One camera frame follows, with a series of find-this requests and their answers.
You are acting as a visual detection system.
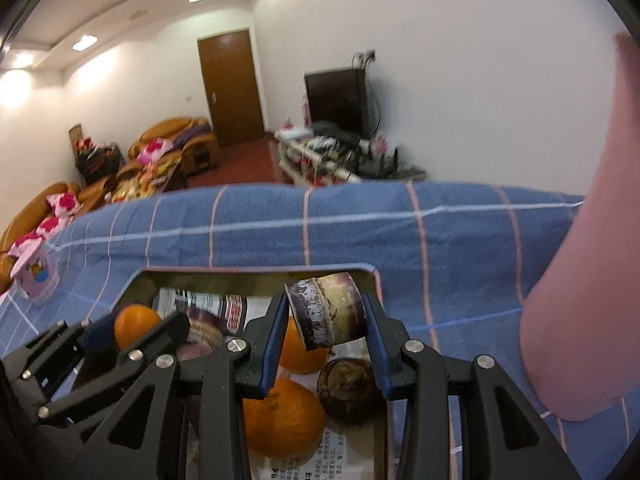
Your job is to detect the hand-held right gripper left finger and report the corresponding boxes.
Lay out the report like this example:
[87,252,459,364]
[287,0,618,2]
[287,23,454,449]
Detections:
[65,292,291,480]

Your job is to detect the black television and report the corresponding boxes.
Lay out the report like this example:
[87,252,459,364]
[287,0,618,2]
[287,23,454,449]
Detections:
[304,67,373,138]

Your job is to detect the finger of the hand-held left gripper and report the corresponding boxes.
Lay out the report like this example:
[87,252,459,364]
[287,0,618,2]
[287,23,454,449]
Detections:
[2,314,119,403]
[37,312,192,425]

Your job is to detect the pink electric kettle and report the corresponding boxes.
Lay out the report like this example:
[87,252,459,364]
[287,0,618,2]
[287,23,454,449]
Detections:
[520,30,640,422]

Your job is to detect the orange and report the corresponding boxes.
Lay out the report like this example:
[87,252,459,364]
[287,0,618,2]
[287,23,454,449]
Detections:
[277,315,331,375]
[114,305,163,351]
[242,379,327,461]

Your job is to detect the pink floral pillow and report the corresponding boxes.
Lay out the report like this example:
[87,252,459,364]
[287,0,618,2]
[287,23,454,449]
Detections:
[46,191,82,217]
[32,216,66,238]
[137,140,173,163]

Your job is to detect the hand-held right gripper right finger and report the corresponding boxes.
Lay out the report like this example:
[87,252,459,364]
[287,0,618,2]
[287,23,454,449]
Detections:
[361,292,583,480]

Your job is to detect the brown wooden door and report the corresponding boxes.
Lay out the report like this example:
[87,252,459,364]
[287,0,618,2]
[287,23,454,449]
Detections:
[197,29,266,148]

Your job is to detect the coffee table with snacks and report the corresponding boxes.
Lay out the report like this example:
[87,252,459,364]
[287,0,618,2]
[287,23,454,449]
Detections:
[107,157,183,203]

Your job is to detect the dark brown round fruit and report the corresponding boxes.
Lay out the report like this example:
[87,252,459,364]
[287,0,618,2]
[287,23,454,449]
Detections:
[317,356,383,421]

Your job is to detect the brown leather sofa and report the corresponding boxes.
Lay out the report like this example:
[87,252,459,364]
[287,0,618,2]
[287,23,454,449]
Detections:
[0,181,113,291]

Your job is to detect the white television stand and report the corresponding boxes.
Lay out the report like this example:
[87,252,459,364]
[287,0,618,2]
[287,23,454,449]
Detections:
[275,130,361,186]

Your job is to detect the black rack with clothes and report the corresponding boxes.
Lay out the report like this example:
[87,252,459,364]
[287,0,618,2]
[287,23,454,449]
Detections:
[75,142,123,183]

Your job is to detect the brown leather armchair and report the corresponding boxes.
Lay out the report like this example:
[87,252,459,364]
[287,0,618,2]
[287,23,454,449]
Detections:
[127,116,221,176]

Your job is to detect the black router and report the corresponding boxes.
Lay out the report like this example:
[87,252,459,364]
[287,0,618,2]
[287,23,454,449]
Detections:
[360,147,426,181]

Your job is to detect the purple blanket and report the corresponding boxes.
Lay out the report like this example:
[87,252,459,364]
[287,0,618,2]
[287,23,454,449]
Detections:
[172,127,213,148]

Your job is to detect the pink cartoon mug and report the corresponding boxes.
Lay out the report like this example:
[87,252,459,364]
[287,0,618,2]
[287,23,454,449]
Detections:
[7,240,61,303]

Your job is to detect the pink metal tin box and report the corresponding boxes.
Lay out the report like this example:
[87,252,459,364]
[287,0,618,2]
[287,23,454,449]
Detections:
[112,264,396,480]

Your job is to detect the blue plaid blanket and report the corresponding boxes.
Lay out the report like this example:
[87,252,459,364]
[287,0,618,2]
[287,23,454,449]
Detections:
[0,182,640,480]

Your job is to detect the purple passion fruit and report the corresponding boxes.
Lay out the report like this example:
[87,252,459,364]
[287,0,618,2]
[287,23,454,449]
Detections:
[177,307,228,361]

